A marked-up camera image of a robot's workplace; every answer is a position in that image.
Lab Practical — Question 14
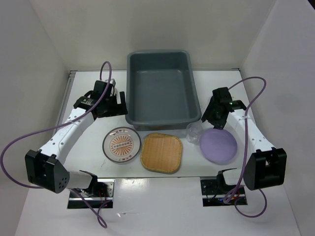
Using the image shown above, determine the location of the woven bamboo square tray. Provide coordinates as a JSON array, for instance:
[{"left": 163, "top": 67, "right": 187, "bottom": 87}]
[{"left": 140, "top": 133, "right": 183, "bottom": 174}]

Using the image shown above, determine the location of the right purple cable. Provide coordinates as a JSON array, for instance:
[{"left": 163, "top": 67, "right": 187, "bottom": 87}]
[{"left": 222, "top": 76, "right": 268, "bottom": 218}]

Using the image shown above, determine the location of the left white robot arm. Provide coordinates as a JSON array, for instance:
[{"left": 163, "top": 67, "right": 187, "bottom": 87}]
[{"left": 25, "top": 80, "right": 127, "bottom": 197}]

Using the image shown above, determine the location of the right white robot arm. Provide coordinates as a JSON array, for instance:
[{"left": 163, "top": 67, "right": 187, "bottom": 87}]
[{"left": 199, "top": 87, "right": 287, "bottom": 190}]

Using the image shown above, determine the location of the grey plastic bin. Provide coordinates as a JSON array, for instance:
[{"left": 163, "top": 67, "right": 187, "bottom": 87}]
[{"left": 126, "top": 50, "right": 201, "bottom": 131}]

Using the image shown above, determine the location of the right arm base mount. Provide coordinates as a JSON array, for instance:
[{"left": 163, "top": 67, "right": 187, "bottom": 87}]
[{"left": 200, "top": 177, "right": 248, "bottom": 207}]

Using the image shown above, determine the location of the purple round plate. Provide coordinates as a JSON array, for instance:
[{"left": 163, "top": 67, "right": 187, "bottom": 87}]
[{"left": 199, "top": 128, "right": 238, "bottom": 165}]

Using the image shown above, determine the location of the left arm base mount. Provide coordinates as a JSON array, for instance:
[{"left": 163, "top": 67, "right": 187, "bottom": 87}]
[{"left": 67, "top": 178, "right": 115, "bottom": 209}]

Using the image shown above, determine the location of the clear plastic cup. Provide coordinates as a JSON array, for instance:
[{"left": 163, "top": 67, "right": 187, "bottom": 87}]
[{"left": 186, "top": 122, "right": 203, "bottom": 144}]

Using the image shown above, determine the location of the round patterned plate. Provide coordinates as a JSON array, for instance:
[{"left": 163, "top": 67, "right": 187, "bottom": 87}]
[{"left": 102, "top": 127, "right": 142, "bottom": 163}]

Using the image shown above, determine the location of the purple cable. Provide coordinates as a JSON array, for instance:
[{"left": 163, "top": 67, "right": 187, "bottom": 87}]
[
  {"left": 0, "top": 61, "right": 114, "bottom": 228},
  {"left": 222, "top": 76, "right": 268, "bottom": 218}
]

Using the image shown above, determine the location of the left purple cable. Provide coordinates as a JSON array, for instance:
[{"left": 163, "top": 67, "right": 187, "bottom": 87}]
[{"left": 0, "top": 61, "right": 114, "bottom": 228}]

